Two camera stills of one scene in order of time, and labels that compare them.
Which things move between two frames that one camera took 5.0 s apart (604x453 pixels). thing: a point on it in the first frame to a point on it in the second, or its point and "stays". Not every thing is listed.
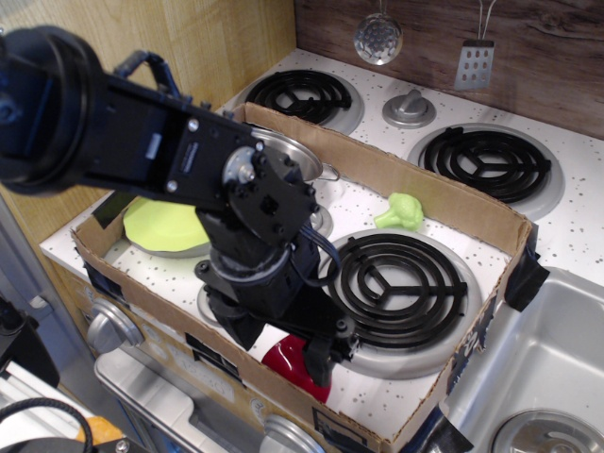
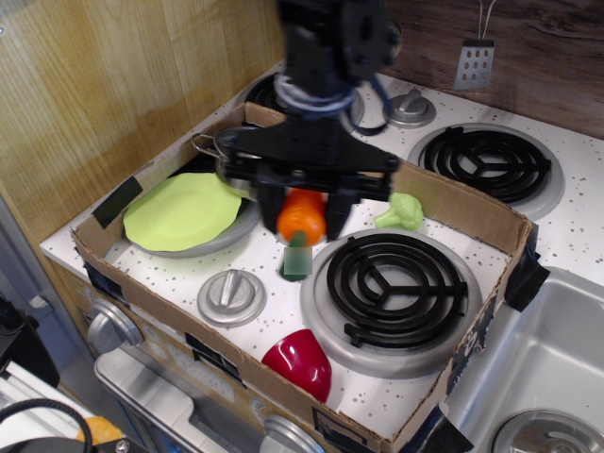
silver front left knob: [110, 326] stays
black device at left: [23, 344] stays
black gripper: [279, 269] to [313, 154]
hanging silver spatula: [475, 61] stays
